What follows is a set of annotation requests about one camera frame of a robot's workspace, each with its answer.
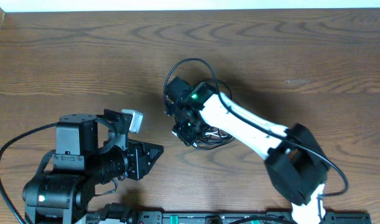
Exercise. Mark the black aluminium mounting rail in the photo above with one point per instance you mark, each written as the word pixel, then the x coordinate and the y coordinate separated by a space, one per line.
pixel 119 213

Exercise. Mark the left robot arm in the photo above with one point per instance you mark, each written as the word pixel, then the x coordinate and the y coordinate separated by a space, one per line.
pixel 90 150

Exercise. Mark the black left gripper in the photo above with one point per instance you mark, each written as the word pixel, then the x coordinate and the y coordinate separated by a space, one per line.
pixel 139 163

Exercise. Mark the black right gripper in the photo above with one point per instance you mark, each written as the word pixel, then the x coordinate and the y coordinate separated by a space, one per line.
pixel 188 139

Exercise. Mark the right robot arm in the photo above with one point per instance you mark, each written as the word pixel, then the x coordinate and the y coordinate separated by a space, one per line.
pixel 205 119

